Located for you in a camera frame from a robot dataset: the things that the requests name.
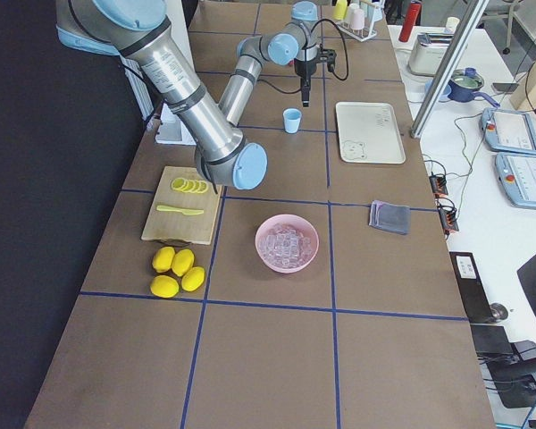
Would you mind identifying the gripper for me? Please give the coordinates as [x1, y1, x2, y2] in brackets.
[294, 58, 317, 107]

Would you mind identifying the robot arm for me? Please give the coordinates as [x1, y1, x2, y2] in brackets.
[55, 1, 320, 189]

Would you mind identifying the light blue cup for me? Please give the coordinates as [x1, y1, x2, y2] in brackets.
[282, 108, 302, 134]

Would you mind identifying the pink cup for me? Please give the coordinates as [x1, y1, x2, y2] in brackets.
[346, 8, 365, 31]

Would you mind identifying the white cup rack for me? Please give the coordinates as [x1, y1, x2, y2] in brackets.
[332, 0, 384, 42]

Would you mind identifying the yellow cup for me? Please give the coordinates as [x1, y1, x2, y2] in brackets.
[333, 0, 348, 21]

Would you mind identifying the pile of ice cubes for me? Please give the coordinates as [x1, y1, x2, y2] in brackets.
[257, 223, 316, 269]

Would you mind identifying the cream bear tray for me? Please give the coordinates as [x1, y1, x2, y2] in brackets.
[335, 102, 406, 164]

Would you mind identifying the cream toaster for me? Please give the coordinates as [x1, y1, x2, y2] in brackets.
[408, 32, 453, 76]

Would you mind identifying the red bottle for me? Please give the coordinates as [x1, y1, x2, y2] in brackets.
[398, 0, 422, 43]

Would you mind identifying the blue bowl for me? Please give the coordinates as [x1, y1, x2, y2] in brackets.
[423, 81, 453, 104]

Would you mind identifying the lemon slices row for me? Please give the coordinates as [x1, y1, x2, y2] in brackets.
[171, 177, 209, 194]

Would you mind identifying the pink bowl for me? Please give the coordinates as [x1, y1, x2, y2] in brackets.
[255, 214, 319, 273]

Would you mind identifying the folded grey cloth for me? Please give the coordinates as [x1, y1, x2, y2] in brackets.
[369, 200, 411, 235]

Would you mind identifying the blue saucepan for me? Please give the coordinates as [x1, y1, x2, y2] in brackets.
[448, 67, 499, 107]

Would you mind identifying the wooden cutting board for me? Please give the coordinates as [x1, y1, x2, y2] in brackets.
[141, 166, 222, 245]

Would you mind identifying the yellow plastic knife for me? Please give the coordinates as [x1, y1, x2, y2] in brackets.
[155, 205, 205, 216]

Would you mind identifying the yellow lemon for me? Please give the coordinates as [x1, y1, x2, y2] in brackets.
[152, 246, 176, 273]
[180, 266, 205, 292]
[171, 248, 195, 277]
[150, 275, 180, 299]

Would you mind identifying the teach pendant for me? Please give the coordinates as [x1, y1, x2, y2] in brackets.
[495, 152, 536, 209]
[481, 107, 536, 155]

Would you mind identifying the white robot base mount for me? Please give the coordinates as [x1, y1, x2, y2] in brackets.
[154, 0, 197, 147]

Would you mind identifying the aluminium frame post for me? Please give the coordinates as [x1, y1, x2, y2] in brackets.
[410, 0, 489, 139]

